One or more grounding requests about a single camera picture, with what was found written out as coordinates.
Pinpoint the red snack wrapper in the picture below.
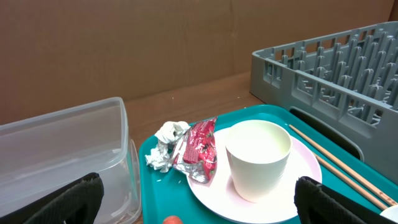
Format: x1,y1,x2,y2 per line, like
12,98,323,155
172,117,217,184

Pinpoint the wooden chopstick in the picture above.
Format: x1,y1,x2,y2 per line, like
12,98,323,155
289,124,397,207
313,153,387,211

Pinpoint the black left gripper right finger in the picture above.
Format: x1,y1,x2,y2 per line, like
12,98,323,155
294,176,396,224

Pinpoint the white tissue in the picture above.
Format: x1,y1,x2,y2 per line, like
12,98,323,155
145,121,190,173

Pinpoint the orange carrot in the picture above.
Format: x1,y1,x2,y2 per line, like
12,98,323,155
162,215,183,224

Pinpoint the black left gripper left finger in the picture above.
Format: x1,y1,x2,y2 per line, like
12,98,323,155
1,172,104,224

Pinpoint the large white plate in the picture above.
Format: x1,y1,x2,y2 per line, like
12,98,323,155
188,128,322,223

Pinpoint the grey dishwasher rack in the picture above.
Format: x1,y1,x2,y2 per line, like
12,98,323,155
250,22,397,182

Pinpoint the white plastic cup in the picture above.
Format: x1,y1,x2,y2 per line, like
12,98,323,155
224,119,293,203

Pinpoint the cream bowl with food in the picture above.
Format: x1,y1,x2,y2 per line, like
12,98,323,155
380,205,398,223

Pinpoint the clear plastic bin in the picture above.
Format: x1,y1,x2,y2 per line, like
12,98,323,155
1,97,142,223

